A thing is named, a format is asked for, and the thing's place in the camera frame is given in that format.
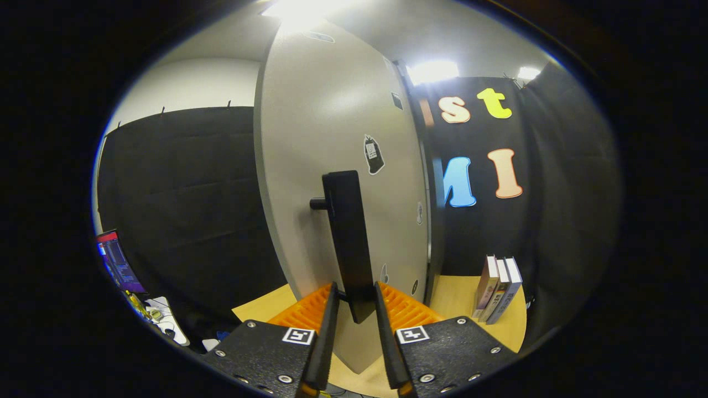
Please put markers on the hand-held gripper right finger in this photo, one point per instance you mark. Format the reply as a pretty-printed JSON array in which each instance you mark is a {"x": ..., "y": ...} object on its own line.
[{"x": 387, "y": 342}]

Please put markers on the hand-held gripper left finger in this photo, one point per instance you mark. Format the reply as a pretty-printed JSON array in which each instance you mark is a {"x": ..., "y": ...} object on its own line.
[{"x": 326, "y": 342}]

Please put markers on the beige cabinet door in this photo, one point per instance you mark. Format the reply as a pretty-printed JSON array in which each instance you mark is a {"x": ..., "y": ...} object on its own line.
[{"x": 298, "y": 166}]

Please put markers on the beige cover book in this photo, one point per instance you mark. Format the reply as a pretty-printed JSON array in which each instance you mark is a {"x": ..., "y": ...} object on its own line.
[{"x": 499, "y": 298}]

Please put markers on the grey blue cover book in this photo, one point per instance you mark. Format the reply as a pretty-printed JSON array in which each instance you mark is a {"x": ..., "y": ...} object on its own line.
[{"x": 511, "y": 290}]

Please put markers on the white side desk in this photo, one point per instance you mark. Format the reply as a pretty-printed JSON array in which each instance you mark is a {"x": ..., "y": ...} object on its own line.
[{"x": 166, "y": 326}]

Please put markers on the black backdrop cloth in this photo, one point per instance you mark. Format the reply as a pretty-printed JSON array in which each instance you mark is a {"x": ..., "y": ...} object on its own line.
[{"x": 182, "y": 193}]

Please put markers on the computer monitor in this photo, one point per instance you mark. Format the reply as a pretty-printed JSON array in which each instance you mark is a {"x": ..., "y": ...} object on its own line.
[{"x": 119, "y": 265}]

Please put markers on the small ceiling light panel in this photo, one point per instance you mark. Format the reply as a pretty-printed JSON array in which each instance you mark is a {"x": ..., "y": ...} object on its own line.
[{"x": 528, "y": 73}]

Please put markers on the wide ceiling light panel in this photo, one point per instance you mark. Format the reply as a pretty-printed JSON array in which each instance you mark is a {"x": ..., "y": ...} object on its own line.
[{"x": 304, "y": 10}]

